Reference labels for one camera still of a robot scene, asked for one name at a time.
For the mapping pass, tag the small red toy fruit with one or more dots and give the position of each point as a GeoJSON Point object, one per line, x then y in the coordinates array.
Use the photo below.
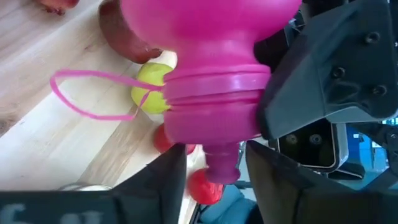
{"type": "Point", "coordinates": [59, 4]}

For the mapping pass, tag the green toy apple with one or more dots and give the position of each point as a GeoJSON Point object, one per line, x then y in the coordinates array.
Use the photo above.
{"type": "Point", "coordinates": [150, 90]}

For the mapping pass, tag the dark red toy fruit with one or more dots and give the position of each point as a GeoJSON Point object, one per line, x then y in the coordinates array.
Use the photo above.
{"type": "Point", "coordinates": [124, 37]}

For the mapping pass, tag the pink plastic squeeze bottle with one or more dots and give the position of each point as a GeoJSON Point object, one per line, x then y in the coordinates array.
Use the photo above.
{"type": "Point", "coordinates": [214, 93]}

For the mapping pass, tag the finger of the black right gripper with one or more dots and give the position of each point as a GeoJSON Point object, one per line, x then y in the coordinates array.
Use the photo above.
{"type": "Point", "coordinates": [335, 62]}

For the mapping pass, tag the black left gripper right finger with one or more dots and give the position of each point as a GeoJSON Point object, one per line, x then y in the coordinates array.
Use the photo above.
{"type": "Point", "coordinates": [295, 202]}

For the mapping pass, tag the red bell pepper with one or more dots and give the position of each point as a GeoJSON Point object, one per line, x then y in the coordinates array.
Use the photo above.
{"type": "Point", "coordinates": [161, 141]}

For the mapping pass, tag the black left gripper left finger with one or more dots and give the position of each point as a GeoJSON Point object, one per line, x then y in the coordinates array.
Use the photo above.
{"type": "Point", "coordinates": [155, 193]}

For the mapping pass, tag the red toy tomato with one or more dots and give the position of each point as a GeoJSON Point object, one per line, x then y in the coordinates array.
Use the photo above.
{"type": "Point", "coordinates": [202, 188]}

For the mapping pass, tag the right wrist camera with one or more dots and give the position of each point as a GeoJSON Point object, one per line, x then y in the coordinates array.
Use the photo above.
{"type": "Point", "coordinates": [311, 146]}

